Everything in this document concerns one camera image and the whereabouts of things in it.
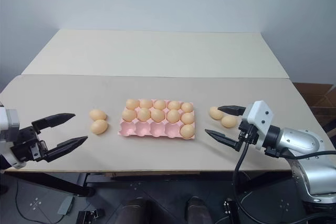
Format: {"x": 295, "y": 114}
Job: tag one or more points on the grey foot pedal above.
{"x": 65, "y": 205}

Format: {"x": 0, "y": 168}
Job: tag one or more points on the tan egg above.
{"x": 187, "y": 131}
{"x": 144, "y": 114}
{"x": 187, "y": 107}
{"x": 157, "y": 115}
{"x": 229, "y": 121}
{"x": 132, "y": 103}
{"x": 187, "y": 118}
{"x": 99, "y": 126}
{"x": 159, "y": 104}
{"x": 174, "y": 105}
{"x": 146, "y": 103}
{"x": 129, "y": 115}
{"x": 97, "y": 114}
{"x": 215, "y": 113}
{"x": 173, "y": 116}

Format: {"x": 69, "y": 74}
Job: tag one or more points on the black floor box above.
{"x": 230, "y": 212}
{"x": 90, "y": 216}

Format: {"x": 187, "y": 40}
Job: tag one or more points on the dark rounded shape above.
{"x": 137, "y": 212}
{"x": 198, "y": 211}

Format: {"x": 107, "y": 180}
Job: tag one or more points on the black table frame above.
{"x": 131, "y": 177}

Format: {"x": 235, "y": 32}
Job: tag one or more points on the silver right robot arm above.
{"x": 299, "y": 137}

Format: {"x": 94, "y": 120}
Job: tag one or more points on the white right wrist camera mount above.
{"x": 258, "y": 113}

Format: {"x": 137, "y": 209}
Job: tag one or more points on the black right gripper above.
{"x": 246, "y": 134}

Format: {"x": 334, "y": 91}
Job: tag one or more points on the pink egg tray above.
{"x": 147, "y": 129}

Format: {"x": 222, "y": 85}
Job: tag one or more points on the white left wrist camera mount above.
{"x": 11, "y": 119}

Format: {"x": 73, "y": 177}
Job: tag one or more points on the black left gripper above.
{"x": 27, "y": 145}

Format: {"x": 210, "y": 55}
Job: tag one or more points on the brown cardboard box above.
{"x": 319, "y": 103}

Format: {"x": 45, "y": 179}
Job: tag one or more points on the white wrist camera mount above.
{"x": 11, "y": 119}
{"x": 258, "y": 113}

